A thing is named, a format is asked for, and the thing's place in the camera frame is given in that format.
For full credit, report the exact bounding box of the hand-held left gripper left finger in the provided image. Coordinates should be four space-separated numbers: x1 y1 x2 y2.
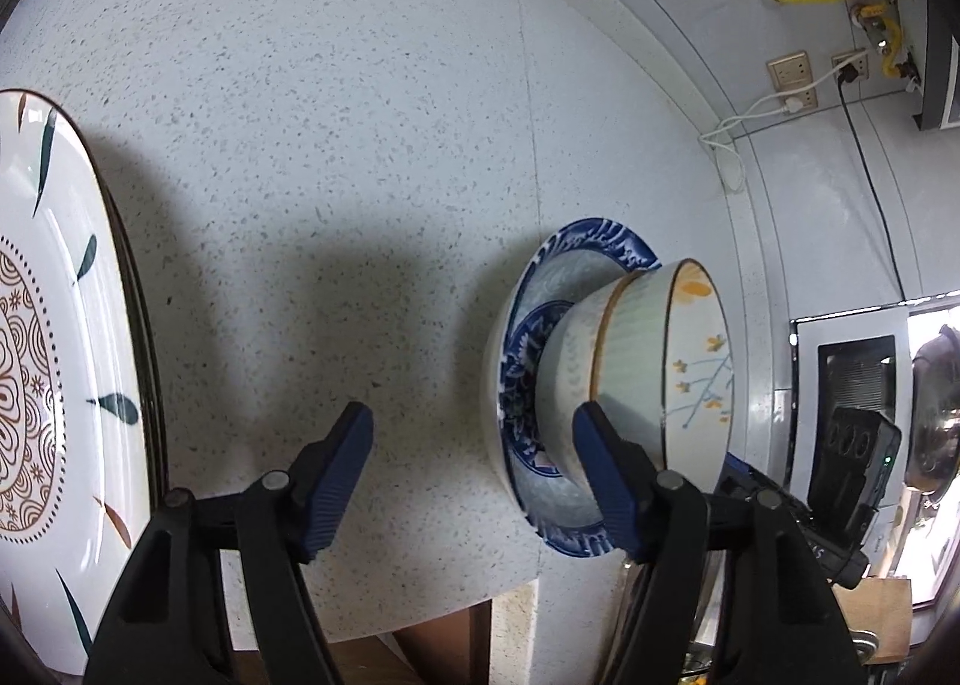
82 401 374 685

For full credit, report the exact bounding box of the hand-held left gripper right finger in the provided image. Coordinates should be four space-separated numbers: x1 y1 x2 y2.
572 400 871 685

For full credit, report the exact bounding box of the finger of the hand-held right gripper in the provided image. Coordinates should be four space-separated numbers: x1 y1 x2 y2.
712 451 815 551

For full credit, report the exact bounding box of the pale bowl with brown rim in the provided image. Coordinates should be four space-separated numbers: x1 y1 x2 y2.
536 270 653 489

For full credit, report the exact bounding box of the white bowl with orange flowers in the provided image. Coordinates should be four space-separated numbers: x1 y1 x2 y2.
589 257 734 474

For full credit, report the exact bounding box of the blue patterned plate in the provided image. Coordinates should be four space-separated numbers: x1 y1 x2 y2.
482 218 665 557

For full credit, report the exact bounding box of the white plate with leaf pattern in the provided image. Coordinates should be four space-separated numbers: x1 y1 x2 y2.
0 89 155 675

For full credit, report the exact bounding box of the white microwave oven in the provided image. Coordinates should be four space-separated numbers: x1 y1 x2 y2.
787 301 914 515

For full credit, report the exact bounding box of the stainless steel pot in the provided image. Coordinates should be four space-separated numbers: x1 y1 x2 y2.
904 323 960 492

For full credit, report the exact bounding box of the wooden cutting board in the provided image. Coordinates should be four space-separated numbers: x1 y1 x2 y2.
832 576 913 665

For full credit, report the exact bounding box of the dark range hood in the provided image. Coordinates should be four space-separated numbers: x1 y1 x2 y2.
911 0 960 131

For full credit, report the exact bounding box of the black power cable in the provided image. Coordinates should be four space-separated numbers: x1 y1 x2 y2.
834 64 908 304

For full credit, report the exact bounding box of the white power cable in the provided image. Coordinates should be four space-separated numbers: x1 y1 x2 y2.
699 59 852 195

